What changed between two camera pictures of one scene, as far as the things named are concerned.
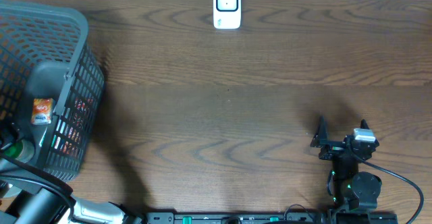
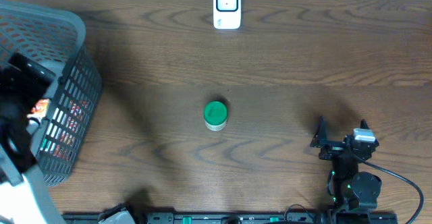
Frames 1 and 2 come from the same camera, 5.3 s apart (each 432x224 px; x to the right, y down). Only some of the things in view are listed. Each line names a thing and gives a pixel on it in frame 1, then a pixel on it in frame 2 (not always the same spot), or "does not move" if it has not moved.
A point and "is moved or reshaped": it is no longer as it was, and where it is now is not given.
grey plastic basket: (51, 84) does not move
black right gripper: (321, 135) does not move
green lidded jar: (21, 150) is moved or reshaped
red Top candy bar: (81, 112) is moved or reshaped
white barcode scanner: (227, 5) does not move
